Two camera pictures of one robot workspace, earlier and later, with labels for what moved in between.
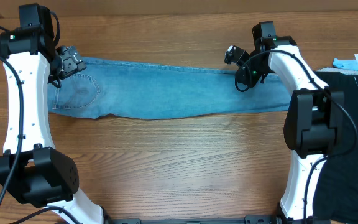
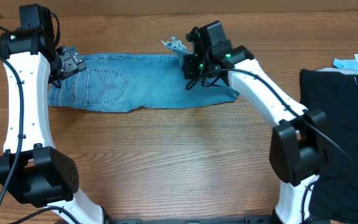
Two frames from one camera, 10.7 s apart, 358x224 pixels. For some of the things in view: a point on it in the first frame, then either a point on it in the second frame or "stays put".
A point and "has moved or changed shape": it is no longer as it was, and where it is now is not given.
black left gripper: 73,61 stays put
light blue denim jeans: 148,91 has moved or changed shape
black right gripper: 253,76 to 188,66
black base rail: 255,219 stays put
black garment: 347,192 stays put
